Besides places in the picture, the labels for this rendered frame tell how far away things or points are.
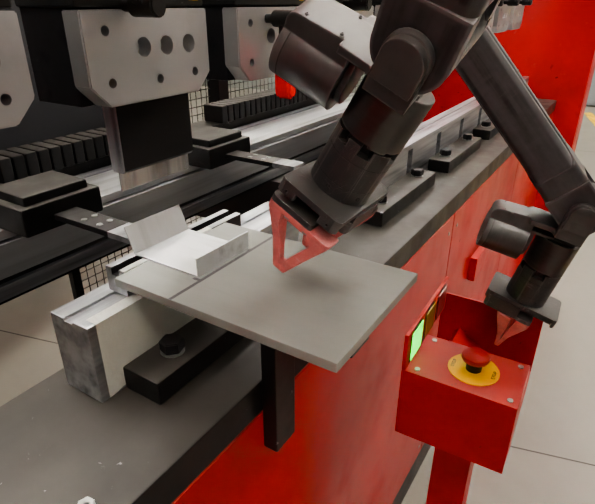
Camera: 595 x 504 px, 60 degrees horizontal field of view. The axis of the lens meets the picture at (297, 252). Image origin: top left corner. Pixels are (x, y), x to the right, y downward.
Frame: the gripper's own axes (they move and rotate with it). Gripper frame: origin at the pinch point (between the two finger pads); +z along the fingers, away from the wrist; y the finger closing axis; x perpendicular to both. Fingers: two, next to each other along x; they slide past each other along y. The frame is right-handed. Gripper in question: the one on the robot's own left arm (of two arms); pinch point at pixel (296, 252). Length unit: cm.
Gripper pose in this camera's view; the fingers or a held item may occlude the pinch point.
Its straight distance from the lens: 51.5
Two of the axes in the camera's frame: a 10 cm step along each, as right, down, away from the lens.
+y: -5.3, 3.7, -7.6
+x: 7.3, 6.5, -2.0
